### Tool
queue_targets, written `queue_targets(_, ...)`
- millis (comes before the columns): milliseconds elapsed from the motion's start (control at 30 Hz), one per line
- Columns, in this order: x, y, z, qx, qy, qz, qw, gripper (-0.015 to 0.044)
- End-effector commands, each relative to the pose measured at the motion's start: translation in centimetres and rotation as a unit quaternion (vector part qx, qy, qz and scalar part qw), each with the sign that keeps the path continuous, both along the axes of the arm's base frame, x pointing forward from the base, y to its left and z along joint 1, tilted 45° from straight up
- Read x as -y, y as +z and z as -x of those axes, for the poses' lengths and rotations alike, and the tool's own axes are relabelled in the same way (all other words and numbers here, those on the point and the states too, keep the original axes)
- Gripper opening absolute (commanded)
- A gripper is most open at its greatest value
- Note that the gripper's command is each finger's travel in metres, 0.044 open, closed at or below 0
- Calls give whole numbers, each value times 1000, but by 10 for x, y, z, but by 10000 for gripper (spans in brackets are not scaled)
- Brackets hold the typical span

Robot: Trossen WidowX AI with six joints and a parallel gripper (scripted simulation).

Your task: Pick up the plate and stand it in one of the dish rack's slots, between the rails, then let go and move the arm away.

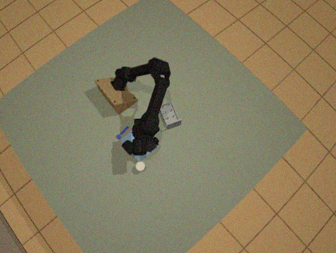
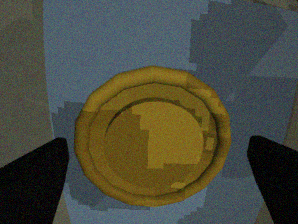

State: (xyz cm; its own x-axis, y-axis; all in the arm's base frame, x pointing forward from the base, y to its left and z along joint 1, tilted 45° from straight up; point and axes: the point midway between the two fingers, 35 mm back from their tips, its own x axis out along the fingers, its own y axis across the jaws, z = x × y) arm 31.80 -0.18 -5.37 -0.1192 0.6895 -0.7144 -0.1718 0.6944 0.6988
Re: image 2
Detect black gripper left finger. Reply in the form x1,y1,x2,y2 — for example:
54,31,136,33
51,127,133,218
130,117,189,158
0,137,69,224

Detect yellow plate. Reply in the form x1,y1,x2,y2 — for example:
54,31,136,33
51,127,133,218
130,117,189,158
73,65,231,206

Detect blue flat mat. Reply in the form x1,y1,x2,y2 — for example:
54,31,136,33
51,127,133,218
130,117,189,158
43,0,298,224

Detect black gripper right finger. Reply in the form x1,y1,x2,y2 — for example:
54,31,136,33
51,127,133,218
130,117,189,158
247,135,298,224

